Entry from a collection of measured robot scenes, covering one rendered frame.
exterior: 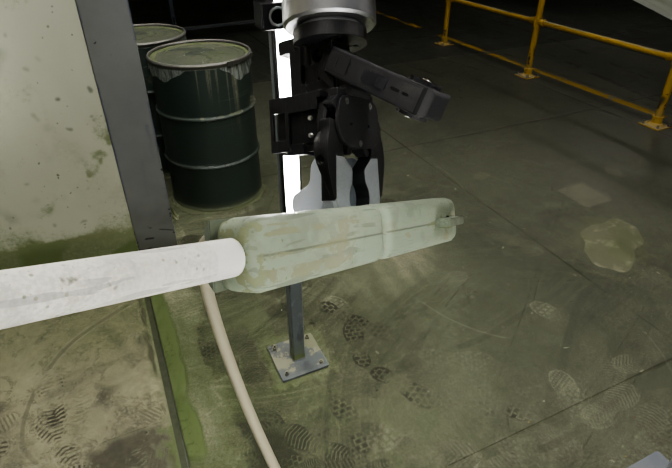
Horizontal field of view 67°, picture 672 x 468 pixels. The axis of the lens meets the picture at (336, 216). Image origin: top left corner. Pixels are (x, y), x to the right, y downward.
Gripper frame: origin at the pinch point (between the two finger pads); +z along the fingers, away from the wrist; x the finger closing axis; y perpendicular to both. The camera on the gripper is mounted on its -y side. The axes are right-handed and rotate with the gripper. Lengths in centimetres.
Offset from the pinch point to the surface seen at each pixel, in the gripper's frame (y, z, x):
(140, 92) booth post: 160, -51, -87
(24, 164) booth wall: 193, -23, -56
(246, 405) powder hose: 28.8, 26.1, -12.2
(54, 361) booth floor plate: 184, 56, -58
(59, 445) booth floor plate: 151, 75, -43
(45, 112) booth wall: 180, -43, -59
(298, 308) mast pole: 98, 37, -108
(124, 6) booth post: 148, -80, -75
